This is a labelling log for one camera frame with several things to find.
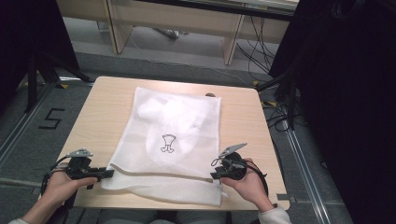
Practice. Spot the white garment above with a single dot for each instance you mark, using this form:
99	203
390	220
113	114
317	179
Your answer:
174	115

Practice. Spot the small dark round object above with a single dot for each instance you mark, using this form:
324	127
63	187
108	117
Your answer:
210	94

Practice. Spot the person's left hand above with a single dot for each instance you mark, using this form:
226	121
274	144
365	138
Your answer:
59	189

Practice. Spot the light wooden desk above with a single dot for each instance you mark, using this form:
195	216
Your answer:
174	18

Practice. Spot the white mesh laundry bag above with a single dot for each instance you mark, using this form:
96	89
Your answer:
168	186

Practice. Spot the black metal stand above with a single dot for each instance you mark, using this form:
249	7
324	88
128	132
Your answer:
32	84
291	102

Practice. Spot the metal floor rail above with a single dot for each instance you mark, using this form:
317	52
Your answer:
306	177
18	129

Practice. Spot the person's legs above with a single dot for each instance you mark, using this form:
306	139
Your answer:
130	217

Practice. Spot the person's right hand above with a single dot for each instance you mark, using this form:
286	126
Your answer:
250	186

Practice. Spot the grey tape piece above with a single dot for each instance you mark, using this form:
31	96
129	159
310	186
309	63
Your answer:
285	197

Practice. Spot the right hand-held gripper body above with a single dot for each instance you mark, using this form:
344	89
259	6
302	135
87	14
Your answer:
235	166

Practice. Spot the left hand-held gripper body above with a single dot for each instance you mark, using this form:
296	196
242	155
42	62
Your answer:
79	166

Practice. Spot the black curtain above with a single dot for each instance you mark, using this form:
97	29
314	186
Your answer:
342	93
28	37

